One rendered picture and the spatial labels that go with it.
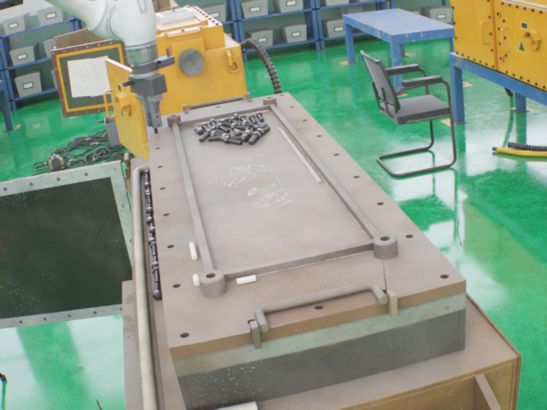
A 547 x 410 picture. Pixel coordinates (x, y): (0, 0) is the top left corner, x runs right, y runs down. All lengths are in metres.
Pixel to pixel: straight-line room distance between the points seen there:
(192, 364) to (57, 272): 1.51
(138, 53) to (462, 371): 1.24
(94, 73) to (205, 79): 1.64
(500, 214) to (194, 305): 3.51
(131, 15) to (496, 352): 1.28
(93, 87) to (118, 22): 3.53
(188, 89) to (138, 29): 2.08
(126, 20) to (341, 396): 1.21
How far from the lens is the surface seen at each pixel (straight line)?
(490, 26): 5.28
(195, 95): 3.95
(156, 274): 1.45
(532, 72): 4.86
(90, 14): 2.00
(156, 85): 1.90
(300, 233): 1.24
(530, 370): 3.08
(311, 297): 1.02
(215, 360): 1.01
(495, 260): 3.91
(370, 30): 7.76
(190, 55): 3.79
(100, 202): 2.33
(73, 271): 2.45
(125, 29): 1.90
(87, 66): 5.42
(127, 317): 1.36
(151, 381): 1.12
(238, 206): 1.39
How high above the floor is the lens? 1.90
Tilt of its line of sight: 22 degrees down
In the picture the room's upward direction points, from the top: 8 degrees counter-clockwise
